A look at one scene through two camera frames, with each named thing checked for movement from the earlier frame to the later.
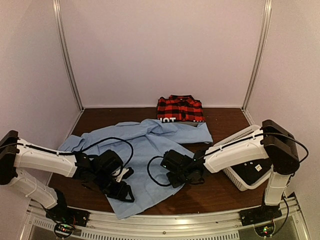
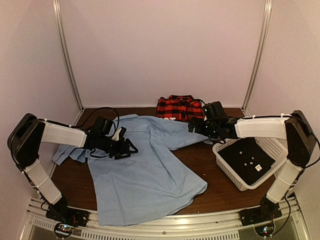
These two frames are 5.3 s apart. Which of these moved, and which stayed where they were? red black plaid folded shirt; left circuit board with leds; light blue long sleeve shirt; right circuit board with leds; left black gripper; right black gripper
Moved: light blue long sleeve shirt; left black gripper; right black gripper
Stayed: left circuit board with leds; red black plaid folded shirt; right circuit board with leds
